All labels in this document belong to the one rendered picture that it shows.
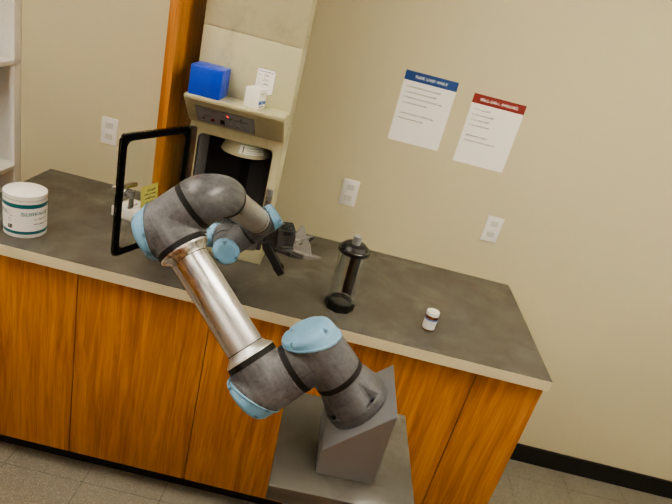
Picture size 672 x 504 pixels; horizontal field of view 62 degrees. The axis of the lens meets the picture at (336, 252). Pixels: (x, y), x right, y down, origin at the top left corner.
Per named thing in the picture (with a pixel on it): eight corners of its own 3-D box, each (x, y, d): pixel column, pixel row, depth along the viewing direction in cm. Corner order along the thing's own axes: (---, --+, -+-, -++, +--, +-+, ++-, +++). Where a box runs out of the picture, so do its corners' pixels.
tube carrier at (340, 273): (351, 296, 197) (366, 243, 188) (357, 313, 187) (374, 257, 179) (321, 293, 194) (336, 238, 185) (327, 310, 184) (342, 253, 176)
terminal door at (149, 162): (177, 233, 200) (191, 125, 184) (111, 258, 174) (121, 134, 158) (175, 233, 200) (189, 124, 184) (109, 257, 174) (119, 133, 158)
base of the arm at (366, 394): (389, 412, 117) (365, 379, 114) (328, 439, 121) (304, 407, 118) (386, 369, 131) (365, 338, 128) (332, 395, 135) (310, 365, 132)
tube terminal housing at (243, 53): (195, 220, 227) (224, 21, 196) (272, 239, 228) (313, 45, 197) (174, 243, 204) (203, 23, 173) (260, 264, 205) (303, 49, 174)
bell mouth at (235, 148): (228, 140, 206) (230, 125, 204) (274, 151, 207) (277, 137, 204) (214, 150, 190) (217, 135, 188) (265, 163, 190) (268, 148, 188)
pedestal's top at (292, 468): (410, 529, 119) (416, 516, 118) (265, 498, 118) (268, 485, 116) (401, 426, 149) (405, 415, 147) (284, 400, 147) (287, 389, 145)
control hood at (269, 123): (190, 117, 185) (194, 87, 181) (285, 142, 186) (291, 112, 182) (179, 124, 174) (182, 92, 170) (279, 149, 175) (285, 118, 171)
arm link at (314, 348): (364, 370, 117) (330, 322, 113) (311, 404, 118) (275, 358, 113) (354, 345, 129) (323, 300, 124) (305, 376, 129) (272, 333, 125)
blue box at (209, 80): (197, 88, 180) (201, 60, 177) (227, 96, 181) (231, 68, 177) (187, 92, 171) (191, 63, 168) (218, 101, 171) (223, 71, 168)
